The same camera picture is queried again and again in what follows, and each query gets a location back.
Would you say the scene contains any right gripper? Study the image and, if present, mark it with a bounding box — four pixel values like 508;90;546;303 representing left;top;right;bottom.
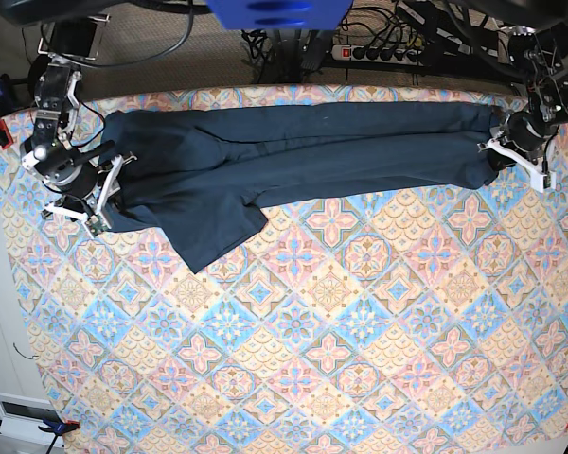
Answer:
21;141;137;236

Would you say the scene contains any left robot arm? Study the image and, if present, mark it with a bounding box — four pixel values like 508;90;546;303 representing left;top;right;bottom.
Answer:
443;1;568;193

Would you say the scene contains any patterned tablecloth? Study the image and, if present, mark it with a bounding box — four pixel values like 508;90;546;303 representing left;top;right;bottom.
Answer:
0;83;568;454

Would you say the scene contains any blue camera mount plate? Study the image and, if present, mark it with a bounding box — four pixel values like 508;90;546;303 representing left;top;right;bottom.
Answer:
205;0;352;30

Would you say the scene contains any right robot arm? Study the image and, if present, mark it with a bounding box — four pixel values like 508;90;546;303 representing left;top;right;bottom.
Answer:
0;1;142;236

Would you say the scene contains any dark blue t-shirt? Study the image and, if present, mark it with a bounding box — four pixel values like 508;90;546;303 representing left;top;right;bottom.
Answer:
102;101;499;271

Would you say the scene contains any white power strip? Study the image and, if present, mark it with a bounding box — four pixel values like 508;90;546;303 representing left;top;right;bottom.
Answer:
330;44;420;66

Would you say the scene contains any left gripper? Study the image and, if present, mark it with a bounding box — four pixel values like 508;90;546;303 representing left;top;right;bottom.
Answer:
478;112;559;193

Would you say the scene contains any blue orange clamp lower left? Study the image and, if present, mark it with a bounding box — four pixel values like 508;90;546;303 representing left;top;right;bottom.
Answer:
0;416;80;447

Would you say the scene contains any white floor vent panel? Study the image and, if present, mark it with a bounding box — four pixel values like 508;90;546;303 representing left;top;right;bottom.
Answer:
0;393;59;446

